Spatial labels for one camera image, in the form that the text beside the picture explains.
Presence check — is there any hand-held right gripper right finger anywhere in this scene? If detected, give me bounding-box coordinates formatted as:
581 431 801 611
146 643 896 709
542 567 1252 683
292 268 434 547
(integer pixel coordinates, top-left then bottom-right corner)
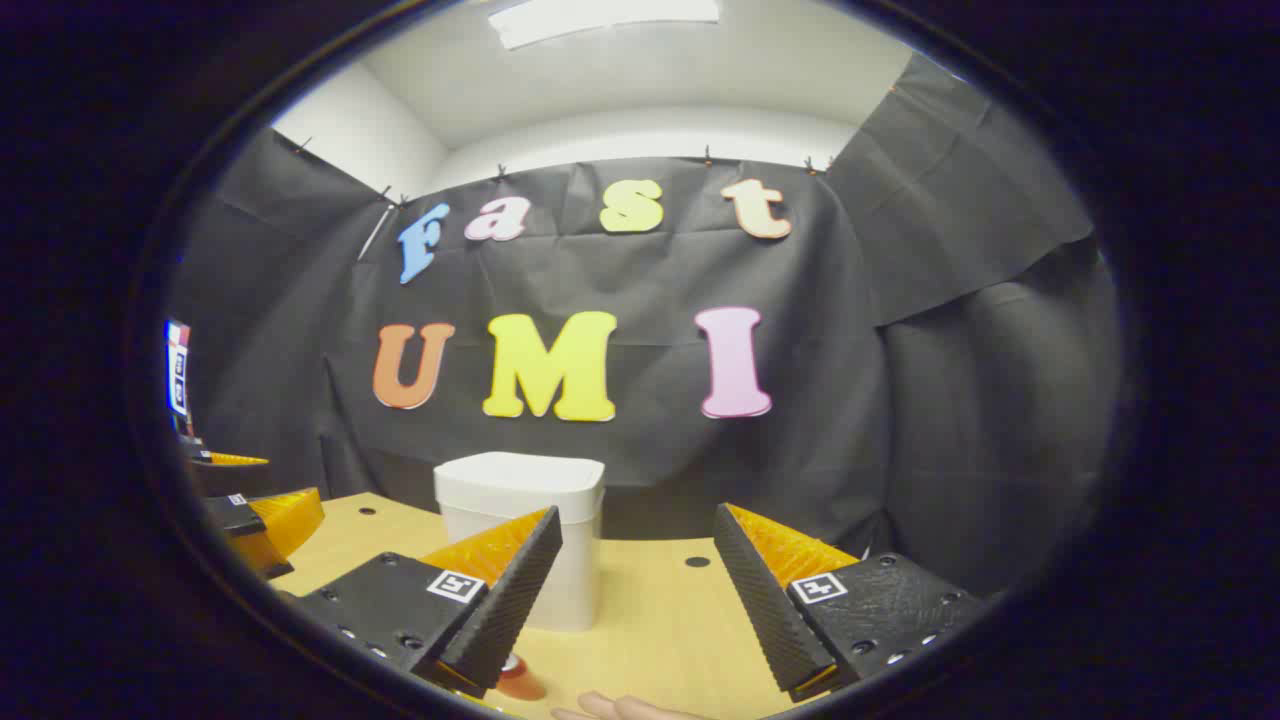
713 502 1001 703

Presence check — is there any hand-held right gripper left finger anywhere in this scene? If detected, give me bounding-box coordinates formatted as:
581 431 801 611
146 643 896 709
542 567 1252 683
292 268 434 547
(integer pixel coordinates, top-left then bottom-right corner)
275 505 564 699

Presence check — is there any red pop can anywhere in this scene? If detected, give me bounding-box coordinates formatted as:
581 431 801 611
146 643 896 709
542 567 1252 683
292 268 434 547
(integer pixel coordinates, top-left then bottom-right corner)
497 652 549 703

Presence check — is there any white desktop garbage bin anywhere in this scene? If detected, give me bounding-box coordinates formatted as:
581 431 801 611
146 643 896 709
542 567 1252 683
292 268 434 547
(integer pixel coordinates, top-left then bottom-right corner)
433 451 607 633

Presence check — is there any wooden desktop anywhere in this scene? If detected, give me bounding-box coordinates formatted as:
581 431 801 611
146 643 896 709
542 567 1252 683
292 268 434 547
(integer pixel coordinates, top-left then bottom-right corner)
270 490 871 720

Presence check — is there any computer monitor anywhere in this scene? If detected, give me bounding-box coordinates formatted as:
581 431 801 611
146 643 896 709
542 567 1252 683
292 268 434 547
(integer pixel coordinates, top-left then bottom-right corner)
164 318 193 419

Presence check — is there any black backdrop cloth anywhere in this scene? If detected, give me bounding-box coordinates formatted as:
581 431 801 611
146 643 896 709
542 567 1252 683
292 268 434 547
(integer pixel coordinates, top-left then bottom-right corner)
165 50 1121 601

